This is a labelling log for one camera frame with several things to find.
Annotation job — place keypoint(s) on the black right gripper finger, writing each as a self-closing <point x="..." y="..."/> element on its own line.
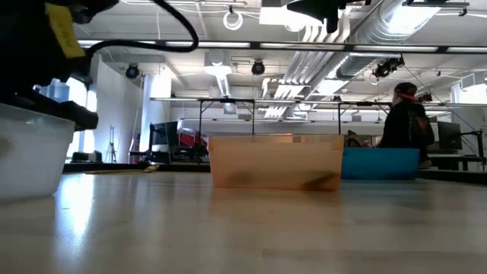
<point x="316" y="4"/>
<point x="317" y="13"/>

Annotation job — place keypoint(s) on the white ceiling light panel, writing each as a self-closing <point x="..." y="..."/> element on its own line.
<point x="274" y="17"/>

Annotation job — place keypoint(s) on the yellow tag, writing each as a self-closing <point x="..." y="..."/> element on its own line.
<point x="62" y="30"/>

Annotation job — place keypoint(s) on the black round ceiling spotlight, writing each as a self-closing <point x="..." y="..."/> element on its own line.
<point x="132" y="71"/>
<point x="258" y="68"/>

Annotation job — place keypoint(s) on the large window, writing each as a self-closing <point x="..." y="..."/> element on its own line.
<point x="81" y="114"/>

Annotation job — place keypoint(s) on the clear plastic bin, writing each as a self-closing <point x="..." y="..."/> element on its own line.
<point x="34" y="163"/>

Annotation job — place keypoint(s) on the long LED light bar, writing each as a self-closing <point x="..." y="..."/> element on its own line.
<point x="213" y="44"/>

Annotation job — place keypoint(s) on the thin tripod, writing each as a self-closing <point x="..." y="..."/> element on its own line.
<point x="111" y="133"/>

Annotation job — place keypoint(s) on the black equipment case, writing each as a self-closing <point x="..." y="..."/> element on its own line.
<point x="87" y="157"/>

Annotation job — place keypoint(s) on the person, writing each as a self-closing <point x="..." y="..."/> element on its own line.
<point x="403" y="125"/>
<point x="353" y="140"/>

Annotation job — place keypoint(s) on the orange plastic bin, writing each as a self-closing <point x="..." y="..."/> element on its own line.
<point x="274" y="160"/>

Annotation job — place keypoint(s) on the black computer monitor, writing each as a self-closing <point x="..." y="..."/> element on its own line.
<point x="449" y="135"/>
<point x="165" y="133"/>

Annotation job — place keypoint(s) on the blue plastic bin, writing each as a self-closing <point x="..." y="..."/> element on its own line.
<point x="380" y="163"/>

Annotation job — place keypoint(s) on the red machine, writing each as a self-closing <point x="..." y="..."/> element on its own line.
<point x="190" y="137"/>

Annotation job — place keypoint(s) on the silver air duct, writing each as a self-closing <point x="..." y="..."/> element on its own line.
<point x="357" y="64"/>

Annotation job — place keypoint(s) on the black ceiling camera cluster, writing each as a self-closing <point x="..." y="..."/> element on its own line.
<point x="424" y="98"/>
<point x="386" y="68"/>

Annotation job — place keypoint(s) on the black metal stand frame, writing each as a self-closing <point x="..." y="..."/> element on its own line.
<point x="365" y="103"/>
<point x="227" y="100"/>

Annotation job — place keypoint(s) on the black aluminium table frame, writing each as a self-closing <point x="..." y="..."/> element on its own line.
<point x="449" y="176"/>

